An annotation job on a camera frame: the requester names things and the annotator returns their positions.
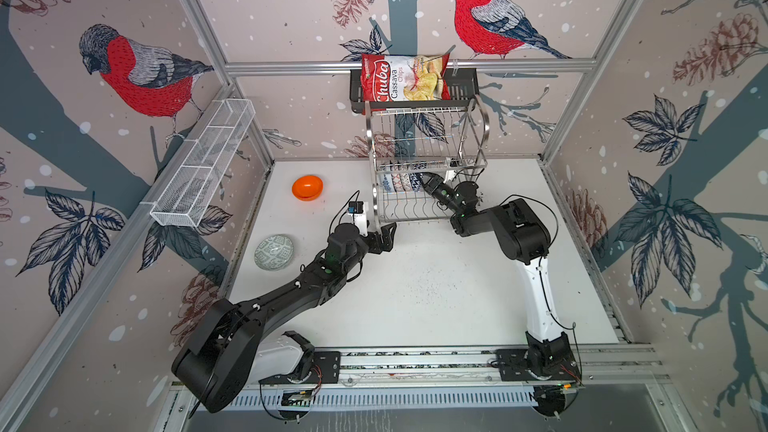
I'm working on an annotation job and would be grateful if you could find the red patterned ceramic bowl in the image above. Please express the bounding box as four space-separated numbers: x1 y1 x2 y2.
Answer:
409 172 423 192

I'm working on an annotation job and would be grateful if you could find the white brown patterned bowl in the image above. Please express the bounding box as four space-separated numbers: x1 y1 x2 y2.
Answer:
400 172 412 192

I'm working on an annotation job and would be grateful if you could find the blue geometric upturned bowl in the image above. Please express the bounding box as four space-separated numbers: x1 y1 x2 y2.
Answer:
390 172 405 193

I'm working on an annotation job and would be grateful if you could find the blue floral ceramic bowl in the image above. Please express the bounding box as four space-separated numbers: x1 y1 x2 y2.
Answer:
381 173 394 193

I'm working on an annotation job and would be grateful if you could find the stainless steel dish rack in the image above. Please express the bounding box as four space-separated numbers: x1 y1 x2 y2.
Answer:
364 95 490 226

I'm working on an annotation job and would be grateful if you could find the orange plastic bowl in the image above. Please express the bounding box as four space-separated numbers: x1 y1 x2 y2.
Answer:
291 175 324 201

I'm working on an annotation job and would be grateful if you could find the green patterned ceramic bowl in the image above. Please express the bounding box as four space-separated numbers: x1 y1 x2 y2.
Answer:
253 234 295 271

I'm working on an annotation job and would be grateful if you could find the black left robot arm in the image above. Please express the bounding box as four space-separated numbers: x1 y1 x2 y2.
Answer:
171 223 397 412

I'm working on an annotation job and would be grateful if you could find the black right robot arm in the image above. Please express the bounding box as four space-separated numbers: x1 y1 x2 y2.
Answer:
421 172 582 381

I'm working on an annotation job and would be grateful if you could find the red cassava chips bag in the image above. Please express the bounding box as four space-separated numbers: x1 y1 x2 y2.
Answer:
360 54 451 103

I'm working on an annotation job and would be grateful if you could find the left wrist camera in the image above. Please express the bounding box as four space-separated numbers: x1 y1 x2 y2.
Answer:
347 200 368 237

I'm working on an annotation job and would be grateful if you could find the black wall basket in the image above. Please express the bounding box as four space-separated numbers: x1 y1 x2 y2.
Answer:
349 68 479 115

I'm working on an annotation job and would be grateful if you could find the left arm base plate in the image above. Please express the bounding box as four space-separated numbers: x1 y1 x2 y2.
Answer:
259 351 341 385

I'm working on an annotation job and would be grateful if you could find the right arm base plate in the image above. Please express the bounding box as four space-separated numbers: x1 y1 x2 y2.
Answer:
490 348 581 382

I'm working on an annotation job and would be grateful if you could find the white wire mesh shelf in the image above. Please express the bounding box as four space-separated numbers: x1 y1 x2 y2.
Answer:
150 98 255 228

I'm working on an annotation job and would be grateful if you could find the aluminium mounting rail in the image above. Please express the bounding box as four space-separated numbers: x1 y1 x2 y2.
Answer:
170 344 667 391

